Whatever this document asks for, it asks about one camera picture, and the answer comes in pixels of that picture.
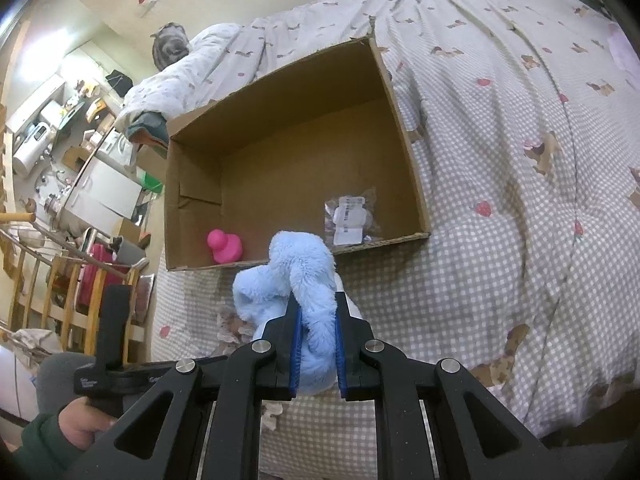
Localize pale pink cloth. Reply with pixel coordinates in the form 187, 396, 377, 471
606, 24, 640, 88

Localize red suitcase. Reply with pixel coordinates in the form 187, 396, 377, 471
77, 241, 132, 312

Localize dark teal cloth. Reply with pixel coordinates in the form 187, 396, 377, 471
125, 109, 169, 150

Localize light blue plush toy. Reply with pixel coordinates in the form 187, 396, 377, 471
232, 231, 366, 396

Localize wooden railing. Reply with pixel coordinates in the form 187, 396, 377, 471
0, 210, 147, 361

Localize white kitchen appliance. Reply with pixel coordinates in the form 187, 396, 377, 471
11, 119, 53, 177

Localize white cabinet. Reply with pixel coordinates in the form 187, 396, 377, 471
65, 159, 144, 222

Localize green plastic container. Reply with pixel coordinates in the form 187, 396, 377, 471
140, 170, 166, 196

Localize person's left hand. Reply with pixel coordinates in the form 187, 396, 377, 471
58, 396, 119, 452

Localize grey cloth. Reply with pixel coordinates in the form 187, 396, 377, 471
36, 351, 103, 412

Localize checkered printed blanket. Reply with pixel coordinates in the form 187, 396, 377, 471
115, 0, 640, 478

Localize pink rubber duck toy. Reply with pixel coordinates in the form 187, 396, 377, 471
207, 229, 245, 265

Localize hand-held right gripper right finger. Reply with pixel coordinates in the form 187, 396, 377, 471
335, 291, 566, 480

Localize clear plastic bag packet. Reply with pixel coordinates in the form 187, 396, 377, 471
324, 189, 381, 248

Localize brown cardboard box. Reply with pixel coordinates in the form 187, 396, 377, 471
164, 30, 432, 272

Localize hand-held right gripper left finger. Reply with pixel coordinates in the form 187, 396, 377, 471
65, 292, 301, 480

